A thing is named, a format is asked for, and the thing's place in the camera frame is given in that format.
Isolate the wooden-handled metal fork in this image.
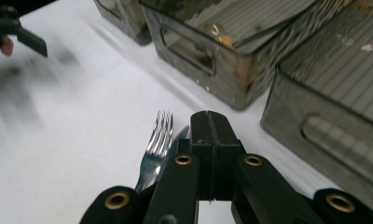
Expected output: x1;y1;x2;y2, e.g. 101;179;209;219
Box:
134;110;175;193

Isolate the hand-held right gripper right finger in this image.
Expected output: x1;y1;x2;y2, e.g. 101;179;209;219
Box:
209;110;247;202

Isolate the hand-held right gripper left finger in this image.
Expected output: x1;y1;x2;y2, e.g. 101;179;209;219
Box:
178;109;219;202

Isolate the grey transparent plastic bin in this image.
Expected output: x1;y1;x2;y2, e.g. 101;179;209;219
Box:
140;0;352;112
93;0;154;47
259;0;373;217

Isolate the wooden-handled metal knife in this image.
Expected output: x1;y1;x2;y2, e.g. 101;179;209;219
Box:
158;123;192;175

